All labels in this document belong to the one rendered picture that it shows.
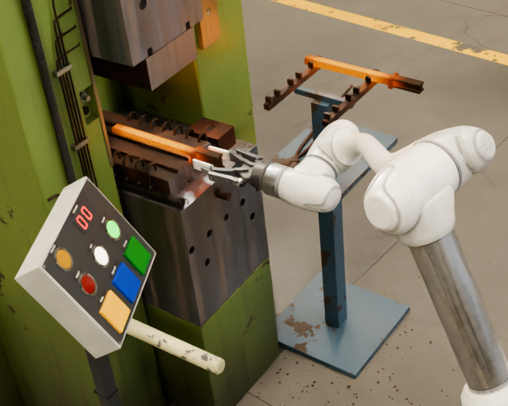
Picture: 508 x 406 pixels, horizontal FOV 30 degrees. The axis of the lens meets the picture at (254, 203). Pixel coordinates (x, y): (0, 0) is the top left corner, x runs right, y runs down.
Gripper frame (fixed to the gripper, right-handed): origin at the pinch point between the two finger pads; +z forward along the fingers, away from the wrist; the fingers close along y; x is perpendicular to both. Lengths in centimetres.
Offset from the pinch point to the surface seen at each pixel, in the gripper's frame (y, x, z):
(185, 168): -4.6, -2.0, 5.4
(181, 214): -16.0, -8.7, -0.5
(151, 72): -11.2, 32.7, 5.3
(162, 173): -10.3, -1.3, 9.3
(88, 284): -64, 10, -15
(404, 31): 266, -99, 74
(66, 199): -51, 19, 2
